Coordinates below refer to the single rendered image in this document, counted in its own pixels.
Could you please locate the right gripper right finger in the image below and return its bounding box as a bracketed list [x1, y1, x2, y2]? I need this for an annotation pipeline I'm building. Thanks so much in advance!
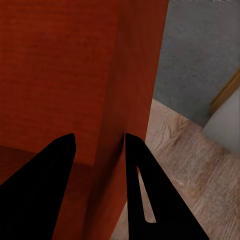
[125, 133, 210, 240]

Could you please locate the storage box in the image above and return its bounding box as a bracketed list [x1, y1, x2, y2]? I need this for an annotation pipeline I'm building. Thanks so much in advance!
[0, 0, 169, 240]

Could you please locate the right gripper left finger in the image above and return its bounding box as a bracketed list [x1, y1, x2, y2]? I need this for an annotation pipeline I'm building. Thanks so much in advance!
[0, 133, 76, 240]

